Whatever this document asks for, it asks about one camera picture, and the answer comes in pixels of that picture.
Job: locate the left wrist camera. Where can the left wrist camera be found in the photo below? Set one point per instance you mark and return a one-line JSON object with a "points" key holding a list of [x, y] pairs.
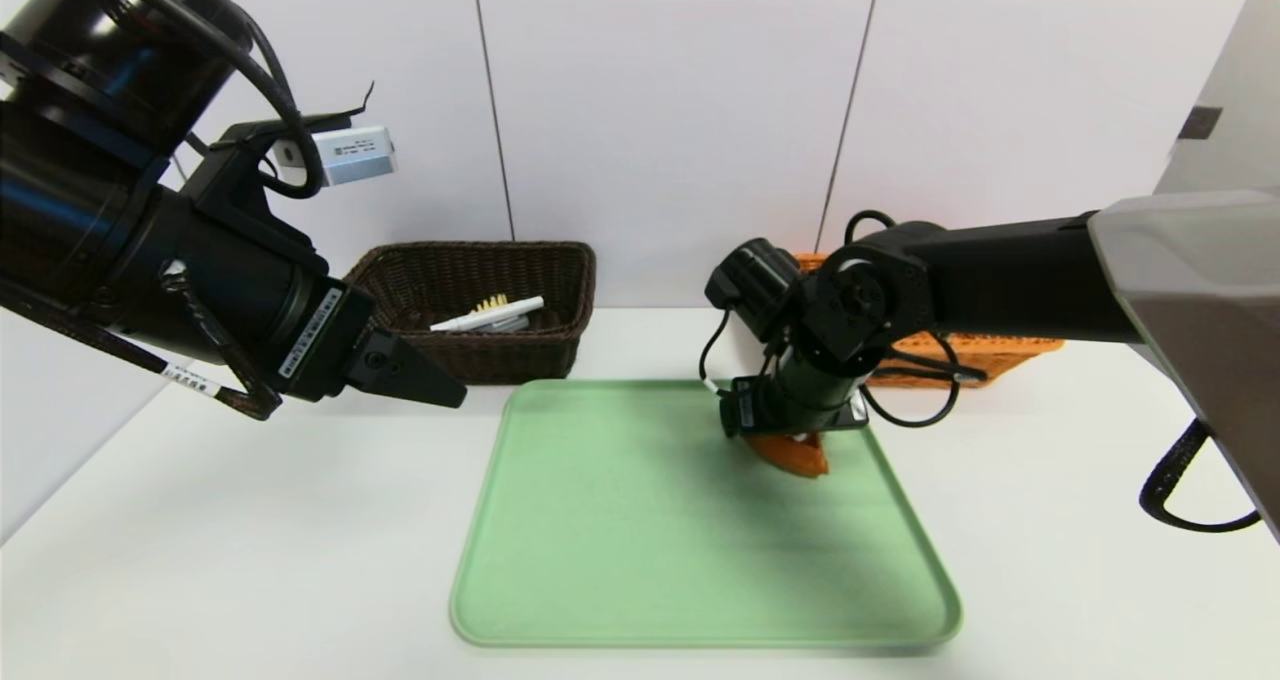
{"points": [[345, 155]]}

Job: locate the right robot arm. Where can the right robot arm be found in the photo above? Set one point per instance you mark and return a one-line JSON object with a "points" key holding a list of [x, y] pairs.
{"points": [[1050, 280]]}

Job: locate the orange fruit tart slice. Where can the orange fruit tart slice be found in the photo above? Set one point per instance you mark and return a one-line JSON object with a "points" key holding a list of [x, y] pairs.
{"points": [[795, 455]]}

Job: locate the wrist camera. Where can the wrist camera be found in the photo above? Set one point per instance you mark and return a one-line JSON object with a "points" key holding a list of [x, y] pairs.
{"points": [[345, 155], [750, 285]]}

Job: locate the light green plastic tray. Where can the light green plastic tray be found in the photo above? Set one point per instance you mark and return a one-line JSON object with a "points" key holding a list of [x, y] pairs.
{"points": [[620, 540]]}

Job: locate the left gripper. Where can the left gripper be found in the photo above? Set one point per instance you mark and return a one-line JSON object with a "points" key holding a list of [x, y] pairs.
{"points": [[322, 342]]}

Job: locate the white marker pen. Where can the white marker pen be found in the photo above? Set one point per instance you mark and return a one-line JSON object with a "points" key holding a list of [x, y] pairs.
{"points": [[490, 315]]}

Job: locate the orange wicker basket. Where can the orange wicker basket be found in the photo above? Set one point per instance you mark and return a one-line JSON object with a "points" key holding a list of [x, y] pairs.
{"points": [[1000, 345]]}

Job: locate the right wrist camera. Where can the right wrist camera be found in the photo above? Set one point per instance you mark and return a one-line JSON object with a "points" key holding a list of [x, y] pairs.
{"points": [[750, 285]]}

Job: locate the black wall bracket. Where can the black wall bracket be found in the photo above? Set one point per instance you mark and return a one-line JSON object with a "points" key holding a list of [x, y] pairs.
{"points": [[1198, 122]]}

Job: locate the grey plastic case with barcode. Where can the grey plastic case with barcode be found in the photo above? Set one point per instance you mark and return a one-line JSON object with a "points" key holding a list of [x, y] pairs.
{"points": [[512, 326]]}

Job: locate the dark brown wicker basket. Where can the dark brown wicker basket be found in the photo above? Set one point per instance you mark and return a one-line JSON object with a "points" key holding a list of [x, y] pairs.
{"points": [[450, 280]]}

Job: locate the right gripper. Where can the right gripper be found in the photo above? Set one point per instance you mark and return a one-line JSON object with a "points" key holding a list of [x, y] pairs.
{"points": [[745, 410]]}

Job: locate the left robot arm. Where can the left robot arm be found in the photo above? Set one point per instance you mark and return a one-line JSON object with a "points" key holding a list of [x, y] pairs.
{"points": [[90, 190]]}

